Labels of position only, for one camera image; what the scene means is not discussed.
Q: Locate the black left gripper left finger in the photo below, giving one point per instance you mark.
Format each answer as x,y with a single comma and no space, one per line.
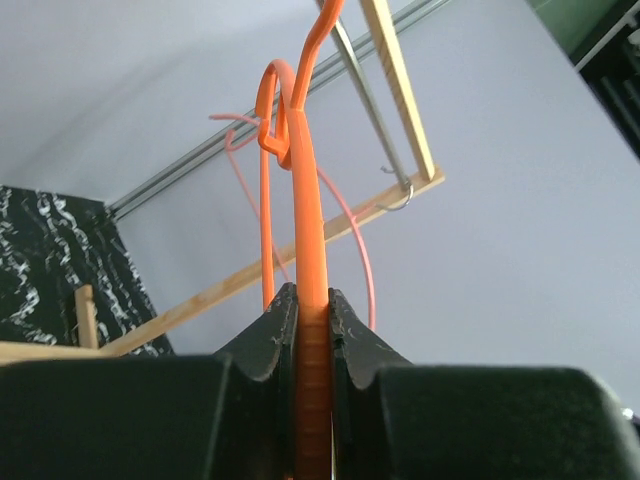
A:
227,415

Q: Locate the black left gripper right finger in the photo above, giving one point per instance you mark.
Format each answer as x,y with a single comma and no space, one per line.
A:
397,420

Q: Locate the pink clothes hanger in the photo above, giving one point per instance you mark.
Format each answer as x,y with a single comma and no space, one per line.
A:
269,291

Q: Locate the orange clothes hanger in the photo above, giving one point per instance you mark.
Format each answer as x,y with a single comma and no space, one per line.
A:
284,132

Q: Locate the wooden clothes rack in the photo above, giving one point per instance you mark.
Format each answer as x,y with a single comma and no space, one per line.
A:
380,22

